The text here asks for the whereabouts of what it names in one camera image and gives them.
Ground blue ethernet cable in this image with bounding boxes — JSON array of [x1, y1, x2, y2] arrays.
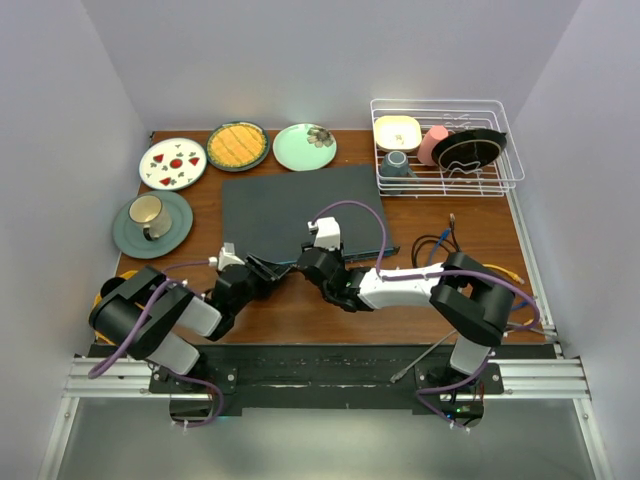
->
[[427, 228, 536, 311]]

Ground black cable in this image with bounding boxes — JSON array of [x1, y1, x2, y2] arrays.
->
[[410, 212, 461, 266]]

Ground grey ethernet cable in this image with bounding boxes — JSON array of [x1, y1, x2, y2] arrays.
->
[[389, 329, 459, 385]]

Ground yellow ethernet cable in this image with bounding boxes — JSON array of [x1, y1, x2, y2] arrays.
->
[[482, 263, 539, 331]]

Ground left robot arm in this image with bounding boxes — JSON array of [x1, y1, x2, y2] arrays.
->
[[88, 248, 291, 392]]

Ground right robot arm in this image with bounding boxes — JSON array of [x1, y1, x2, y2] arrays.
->
[[295, 247, 515, 393]]

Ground yellow scalloped plate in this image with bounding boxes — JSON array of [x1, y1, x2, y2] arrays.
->
[[89, 269, 143, 325]]

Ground cream ceramic mug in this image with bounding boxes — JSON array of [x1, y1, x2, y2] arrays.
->
[[128, 194, 172, 242]]

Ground grey green saucer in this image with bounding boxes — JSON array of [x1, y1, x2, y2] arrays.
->
[[112, 191, 194, 259]]

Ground mint green flower plate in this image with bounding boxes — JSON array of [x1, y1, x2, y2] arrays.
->
[[272, 123, 337, 172]]

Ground grey blue mug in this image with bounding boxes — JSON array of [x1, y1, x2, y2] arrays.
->
[[379, 150, 416, 183]]

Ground yellow woven pattern plate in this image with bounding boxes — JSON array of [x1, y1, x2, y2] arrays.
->
[[205, 121, 271, 172]]

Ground dark bronze mug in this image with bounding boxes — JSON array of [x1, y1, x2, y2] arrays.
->
[[100, 277, 125, 297]]

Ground white strawberry pattern plate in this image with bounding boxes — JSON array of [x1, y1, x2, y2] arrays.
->
[[138, 137, 208, 191]]

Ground cream square bowl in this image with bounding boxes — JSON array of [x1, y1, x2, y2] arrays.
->
[[373, 115, 423, 153]]

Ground pink cup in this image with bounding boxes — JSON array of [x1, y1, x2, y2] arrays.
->
[[417, 125, 449, 166]]

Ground black round plate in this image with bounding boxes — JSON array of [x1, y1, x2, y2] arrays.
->
[[432, 128, 507, 172]]

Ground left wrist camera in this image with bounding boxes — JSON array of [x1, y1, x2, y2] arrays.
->
[[208, 242, 245, 271]]

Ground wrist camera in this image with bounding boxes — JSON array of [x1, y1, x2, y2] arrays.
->
[[208, 242, 245, 271], [308, 217, 342, 251]]

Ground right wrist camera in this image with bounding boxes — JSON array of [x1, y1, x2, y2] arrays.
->
[[308, 217, 342, 251]]

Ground black network switch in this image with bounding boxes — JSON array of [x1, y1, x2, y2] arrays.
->
[[222, 165, 391, 264]]

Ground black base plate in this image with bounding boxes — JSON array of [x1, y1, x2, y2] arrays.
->
[[148, 344, 504, 419]]

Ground white wire dish rack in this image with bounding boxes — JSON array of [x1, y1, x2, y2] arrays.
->
[[370, 99, 525, 197]]

